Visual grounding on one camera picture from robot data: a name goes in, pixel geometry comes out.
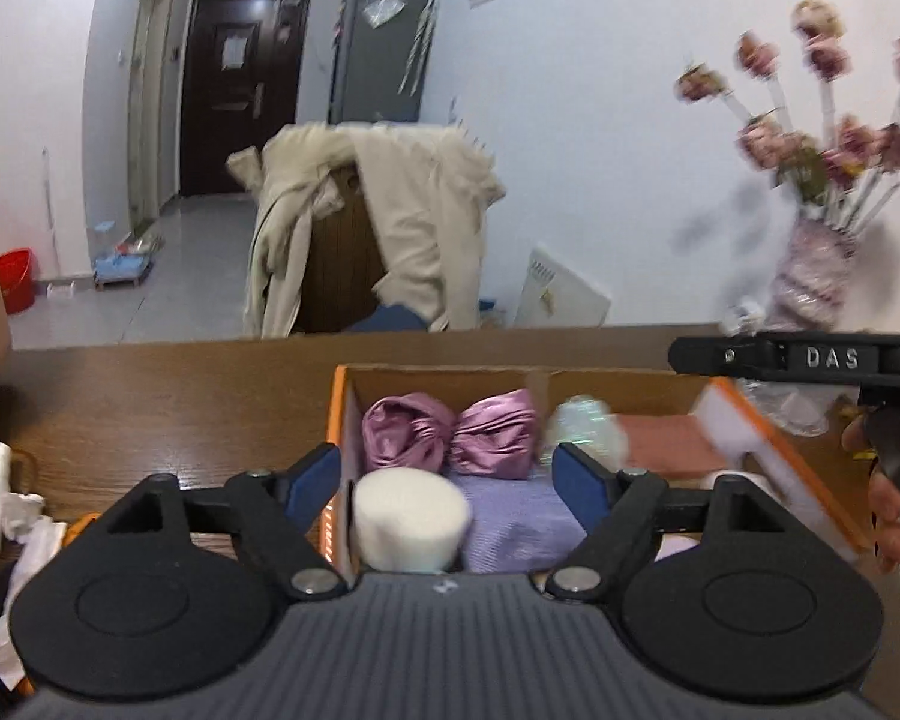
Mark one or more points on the pink artificial flowers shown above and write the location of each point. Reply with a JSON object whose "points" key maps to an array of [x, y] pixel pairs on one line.
{"points": [[825, 150]]}

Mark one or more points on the clear plastic wrap ball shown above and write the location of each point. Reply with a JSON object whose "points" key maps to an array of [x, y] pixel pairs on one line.
{"points": [[585, 427]]}

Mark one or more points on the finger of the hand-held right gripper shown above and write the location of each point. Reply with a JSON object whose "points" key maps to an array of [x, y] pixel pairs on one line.
{"points": [[720, 356]]}

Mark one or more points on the blue cushion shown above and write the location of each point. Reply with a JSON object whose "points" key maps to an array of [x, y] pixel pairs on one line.
{"points": [[386, 319]]}

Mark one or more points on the purple towel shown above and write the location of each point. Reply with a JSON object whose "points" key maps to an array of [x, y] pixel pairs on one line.
{"points": [[517, 517]]}

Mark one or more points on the white flat board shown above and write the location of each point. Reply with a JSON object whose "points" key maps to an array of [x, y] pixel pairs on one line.
{"points": [[562, 292]]}

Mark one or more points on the clear plastic bag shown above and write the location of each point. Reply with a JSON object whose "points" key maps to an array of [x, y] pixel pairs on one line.
{"points": [[787, 409]]}

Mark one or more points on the dark wooden chair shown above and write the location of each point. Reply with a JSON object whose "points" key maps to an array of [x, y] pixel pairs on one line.
{"points": [[341, 255]]}

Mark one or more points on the patterned flower vase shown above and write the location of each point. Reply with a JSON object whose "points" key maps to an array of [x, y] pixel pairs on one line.
{"points": [[814, 277]]}

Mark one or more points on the beige coat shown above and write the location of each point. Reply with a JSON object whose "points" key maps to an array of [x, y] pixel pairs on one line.
{"points": [[420, 210]]}

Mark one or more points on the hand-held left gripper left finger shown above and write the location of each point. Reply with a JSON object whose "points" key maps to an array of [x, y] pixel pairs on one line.
{"points": [[315, 476]]}

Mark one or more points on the white interior door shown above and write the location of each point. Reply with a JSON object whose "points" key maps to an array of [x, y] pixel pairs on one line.
{"points": [[150, 97]]}

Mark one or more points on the grey refrigerator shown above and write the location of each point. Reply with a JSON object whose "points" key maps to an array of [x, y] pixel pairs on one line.
{"points": [[379, 67]]}

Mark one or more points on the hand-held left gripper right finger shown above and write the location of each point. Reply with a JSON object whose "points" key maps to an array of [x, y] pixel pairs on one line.
{"points": [[574, 484]]}

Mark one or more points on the white crumpled tissue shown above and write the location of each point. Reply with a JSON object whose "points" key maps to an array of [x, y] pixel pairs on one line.
{"points": [[34, 540]]}

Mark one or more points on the white foam cylinder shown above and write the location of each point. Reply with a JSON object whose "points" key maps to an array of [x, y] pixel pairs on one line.
{"points": [[409, 521]]}

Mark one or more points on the red bucket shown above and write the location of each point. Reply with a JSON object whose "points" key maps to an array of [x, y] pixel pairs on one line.
{"points": [[15, 281]]}

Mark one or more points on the dark brown door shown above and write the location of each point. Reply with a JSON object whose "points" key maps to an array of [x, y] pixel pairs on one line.
{"points": [[240, 90]]}

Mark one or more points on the low shoe rack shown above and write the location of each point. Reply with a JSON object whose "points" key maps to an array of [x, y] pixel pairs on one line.
{"points": [[127, 262]]}

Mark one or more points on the orange and white cardboard box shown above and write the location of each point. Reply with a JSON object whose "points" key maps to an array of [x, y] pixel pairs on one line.
{"points": [[780, 472]]}

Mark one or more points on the pink satin scrunchie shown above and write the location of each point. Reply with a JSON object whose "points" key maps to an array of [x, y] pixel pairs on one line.
{"points": [[495, 431], [405, 431]]}

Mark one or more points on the person's right hand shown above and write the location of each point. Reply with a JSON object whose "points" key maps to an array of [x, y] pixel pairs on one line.
{"points": [[891, 525]]}

